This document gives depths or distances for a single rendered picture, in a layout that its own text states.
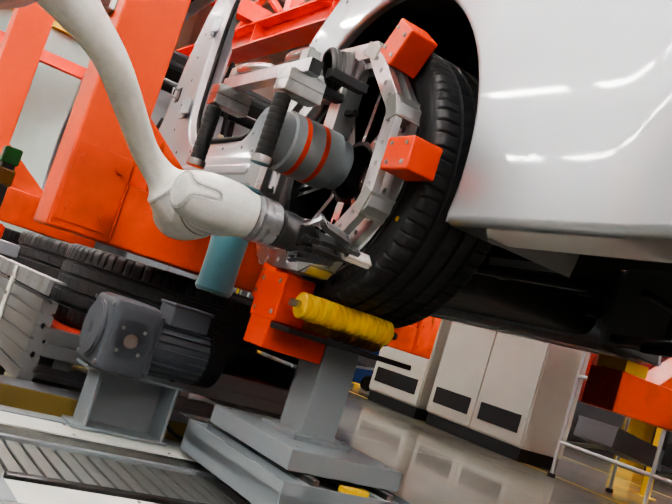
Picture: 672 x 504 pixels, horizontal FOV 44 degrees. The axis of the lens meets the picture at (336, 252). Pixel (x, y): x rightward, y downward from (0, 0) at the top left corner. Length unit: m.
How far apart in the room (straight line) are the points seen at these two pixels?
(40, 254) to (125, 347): 1.21
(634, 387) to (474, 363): 3.70
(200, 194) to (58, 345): 0.89
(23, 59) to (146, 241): 2.06
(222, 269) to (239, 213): 0.39
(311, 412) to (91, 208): 0.75
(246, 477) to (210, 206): 0.61
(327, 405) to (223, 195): 0.64
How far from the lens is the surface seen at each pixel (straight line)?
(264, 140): 1.63
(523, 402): 6.56
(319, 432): 1.93
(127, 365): 1.99
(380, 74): 1.81
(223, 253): 1.89
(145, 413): 2.22
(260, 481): 1.76
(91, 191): 2.14
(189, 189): 1.50
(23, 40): 4.12
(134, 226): 2.18
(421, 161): 1.62
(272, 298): 1.83
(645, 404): 3.53
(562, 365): 6.65
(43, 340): 2.28
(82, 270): 2.48
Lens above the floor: 0.46
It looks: 6 degrees up
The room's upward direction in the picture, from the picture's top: 18 degrees clockwise
